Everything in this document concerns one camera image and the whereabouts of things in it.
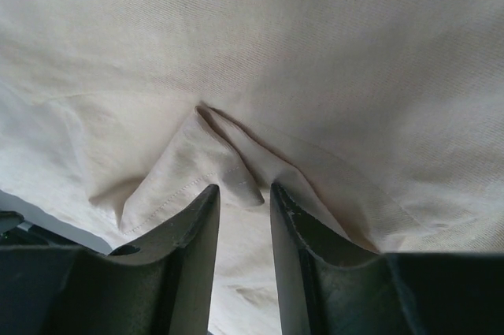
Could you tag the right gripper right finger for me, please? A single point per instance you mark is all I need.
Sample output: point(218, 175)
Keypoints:
point(328, 285)

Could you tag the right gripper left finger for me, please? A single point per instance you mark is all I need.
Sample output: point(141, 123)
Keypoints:
point(160, 283)

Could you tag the beige t shirt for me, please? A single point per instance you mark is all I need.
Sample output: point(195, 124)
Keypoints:
point(383, 117)

